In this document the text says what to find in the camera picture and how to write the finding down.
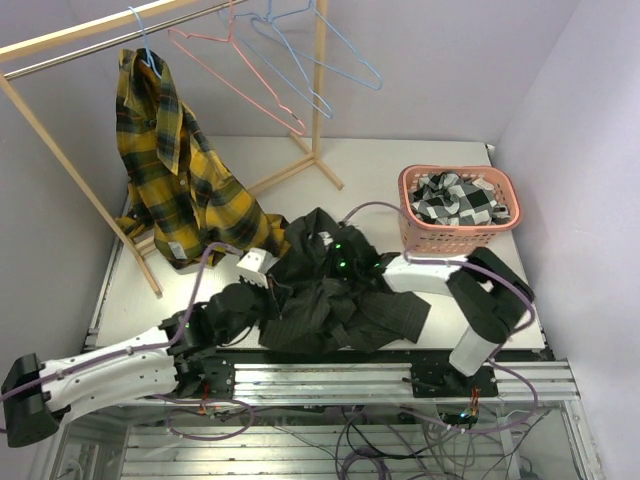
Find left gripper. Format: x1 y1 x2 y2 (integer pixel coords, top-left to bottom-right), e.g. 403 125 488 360
219 269 293 343

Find dark green striped shirt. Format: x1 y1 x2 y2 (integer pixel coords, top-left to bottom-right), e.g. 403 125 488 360
259 208 431 355

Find black white checkered shirt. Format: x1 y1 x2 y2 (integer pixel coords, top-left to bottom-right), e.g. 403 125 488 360
409 171 511 226

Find blue hanger checkered shirt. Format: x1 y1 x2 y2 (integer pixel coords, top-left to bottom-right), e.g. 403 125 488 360
219 1 334 119

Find blue wire hanger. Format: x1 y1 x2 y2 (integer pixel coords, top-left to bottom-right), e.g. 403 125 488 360
238 1 383 118

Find pink hanger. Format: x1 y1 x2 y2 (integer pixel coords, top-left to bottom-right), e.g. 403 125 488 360
167 1 307 136

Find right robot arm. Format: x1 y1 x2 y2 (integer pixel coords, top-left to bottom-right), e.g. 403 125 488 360
365 247 536 396

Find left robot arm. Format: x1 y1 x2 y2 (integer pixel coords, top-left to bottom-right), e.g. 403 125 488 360
1 273 275 448

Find yellow plaid shirt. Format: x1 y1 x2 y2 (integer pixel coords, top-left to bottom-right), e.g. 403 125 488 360
115 49 288 270

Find blue hanger yellow shirt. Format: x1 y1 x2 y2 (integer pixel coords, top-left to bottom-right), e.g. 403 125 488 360
128 6 162 79

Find pink plastic basket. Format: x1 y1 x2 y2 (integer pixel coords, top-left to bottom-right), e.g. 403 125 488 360
398 165 521 255

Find metal hanging rod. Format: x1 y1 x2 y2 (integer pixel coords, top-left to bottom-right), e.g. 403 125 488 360
1 1 242 81

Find wooden clothes rack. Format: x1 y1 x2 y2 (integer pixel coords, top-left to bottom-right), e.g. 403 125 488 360
0 0 346 300

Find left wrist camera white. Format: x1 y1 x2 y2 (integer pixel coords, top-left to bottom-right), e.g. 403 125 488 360
236 248 278 289

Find aluminium rail base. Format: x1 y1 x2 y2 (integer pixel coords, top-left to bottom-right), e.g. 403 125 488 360
54 344 581 406

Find loose cables under table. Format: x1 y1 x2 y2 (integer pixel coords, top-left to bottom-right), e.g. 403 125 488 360
164 382 551 480

